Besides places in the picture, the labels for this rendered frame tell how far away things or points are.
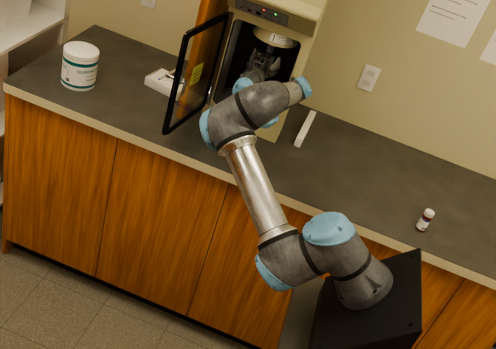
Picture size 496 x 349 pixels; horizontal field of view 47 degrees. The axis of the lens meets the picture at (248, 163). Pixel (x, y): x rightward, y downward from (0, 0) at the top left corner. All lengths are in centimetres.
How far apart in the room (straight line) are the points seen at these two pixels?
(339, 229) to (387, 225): 71
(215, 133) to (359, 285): 55
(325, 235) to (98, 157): 114
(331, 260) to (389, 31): 129
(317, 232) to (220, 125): 39
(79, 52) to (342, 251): 128
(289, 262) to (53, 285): 156
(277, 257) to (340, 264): 16
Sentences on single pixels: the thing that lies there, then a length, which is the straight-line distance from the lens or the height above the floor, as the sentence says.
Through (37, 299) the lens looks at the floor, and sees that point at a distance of 272.
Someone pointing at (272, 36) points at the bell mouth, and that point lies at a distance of 209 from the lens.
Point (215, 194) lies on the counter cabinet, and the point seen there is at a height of 80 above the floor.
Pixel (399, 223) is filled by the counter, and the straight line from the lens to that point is 212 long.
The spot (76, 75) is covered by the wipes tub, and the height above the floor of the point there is 101.
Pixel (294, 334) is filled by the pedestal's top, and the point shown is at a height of 94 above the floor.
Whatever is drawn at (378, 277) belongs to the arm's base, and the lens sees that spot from 147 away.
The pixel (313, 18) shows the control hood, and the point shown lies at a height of 151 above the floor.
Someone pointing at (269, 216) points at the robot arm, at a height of 120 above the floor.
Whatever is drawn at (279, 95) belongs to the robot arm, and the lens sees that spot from 154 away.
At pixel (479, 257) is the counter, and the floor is 94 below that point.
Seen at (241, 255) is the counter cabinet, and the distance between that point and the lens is 226.
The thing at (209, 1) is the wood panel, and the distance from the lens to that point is 201.
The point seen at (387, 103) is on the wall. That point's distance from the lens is 257.
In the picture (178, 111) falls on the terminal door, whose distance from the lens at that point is 203.
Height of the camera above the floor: 212
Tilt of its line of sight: 34 degrees down
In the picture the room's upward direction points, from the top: 19 degrees clockwise
